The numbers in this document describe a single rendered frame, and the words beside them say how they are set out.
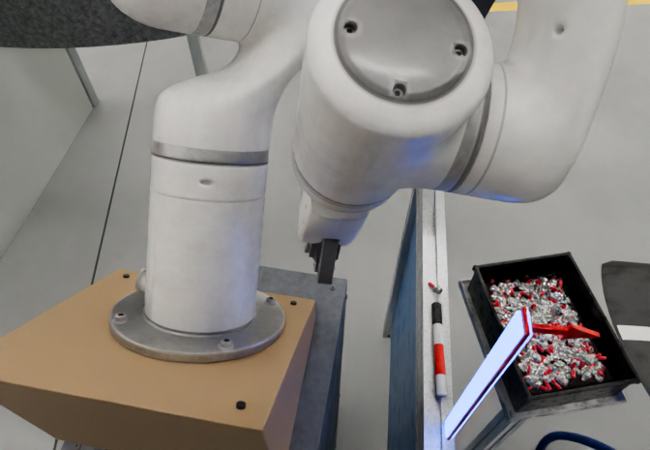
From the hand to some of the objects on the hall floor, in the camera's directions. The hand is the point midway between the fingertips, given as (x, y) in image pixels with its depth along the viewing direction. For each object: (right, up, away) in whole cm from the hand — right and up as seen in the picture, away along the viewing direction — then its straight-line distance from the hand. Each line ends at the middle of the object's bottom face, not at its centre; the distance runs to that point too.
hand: (325, 205), depth 52 cm
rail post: (+21, -42, +115) cm, 125 cm away
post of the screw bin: (+34, -76, +88) cm, 122 cm away
